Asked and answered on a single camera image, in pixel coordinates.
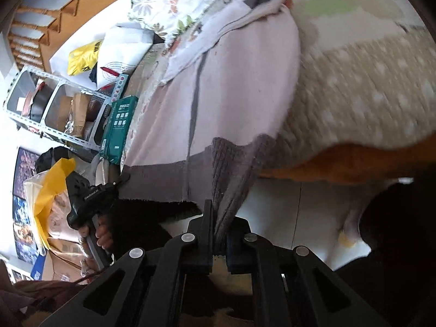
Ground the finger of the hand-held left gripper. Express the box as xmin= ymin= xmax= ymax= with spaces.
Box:
xmin=115 ymin=172 xmax=132 ymax=189

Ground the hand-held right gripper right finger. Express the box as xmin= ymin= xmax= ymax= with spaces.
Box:
xmin=226 ymin=217 xmax=390 ymax=327

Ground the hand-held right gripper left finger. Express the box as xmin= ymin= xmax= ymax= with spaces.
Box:
xmin=40 ymin=200 xmax=214 ymax=327

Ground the pink and grey knit garment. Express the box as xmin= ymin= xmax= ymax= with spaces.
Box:
xmin=119 ymin=8 xmax=302 ymax=244

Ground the person's left hand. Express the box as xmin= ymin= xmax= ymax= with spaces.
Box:
xmin=79 ymin=218 xmax=115 ymax=250

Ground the plain yellow plastic bag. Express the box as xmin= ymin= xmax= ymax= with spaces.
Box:
xmin=31 ymin=158 xmax=76 ymax=250

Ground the green cardboard box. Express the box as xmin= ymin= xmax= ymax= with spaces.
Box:
xmin=100 ymin=95 xmax=139 ymax=165

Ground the black bag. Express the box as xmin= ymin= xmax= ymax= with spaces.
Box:
xmin=34 ymin=146 xmax=70 ymax=175

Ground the large cardboard box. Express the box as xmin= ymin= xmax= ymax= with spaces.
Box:
xmin=40 ymin=235 xmax=91 ymax=281

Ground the brown cardboard box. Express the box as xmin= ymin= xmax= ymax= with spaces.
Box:
xmin=69 ymin=93 xmax=92 ymax=137

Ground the blue box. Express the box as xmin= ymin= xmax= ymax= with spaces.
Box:
xmin=30 ymin=255 xmax=47 ymax=280

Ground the black pot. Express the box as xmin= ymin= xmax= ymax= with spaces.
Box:
xmin=29 ymin=83 xmax=56 ymax=122

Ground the yellow plastic bag with print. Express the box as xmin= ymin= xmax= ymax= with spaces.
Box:
xmin=67 ymin=40 xmax=103 ymax=76

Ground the white metal shelf rack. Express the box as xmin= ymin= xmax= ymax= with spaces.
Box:
xmin=3 ymin=66 xmax=117 ymax=151

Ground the white plastic bag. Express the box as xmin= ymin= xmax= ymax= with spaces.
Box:
xmin=49 ymin=23 xmax=156 ymax=91

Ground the orange bed sheet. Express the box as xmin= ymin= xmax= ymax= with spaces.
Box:
xmin=257 ymin=142 xmax=428 ymax=186

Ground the floral pillow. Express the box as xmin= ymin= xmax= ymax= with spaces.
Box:
xmin=128 ymin=0 xmax=241 ymax=41

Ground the white garment with grey patch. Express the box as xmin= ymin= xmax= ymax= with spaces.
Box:
xmin=161 ymin=0 xmax=291 ymax=84

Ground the wooden staircase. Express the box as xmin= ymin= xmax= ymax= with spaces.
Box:
xmin=6 ymin=0 xmax=134 ymax=73

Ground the beige dotted blanket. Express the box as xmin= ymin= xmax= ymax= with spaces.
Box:
xmin=238 ymin=0 xmax=436 ymax=178

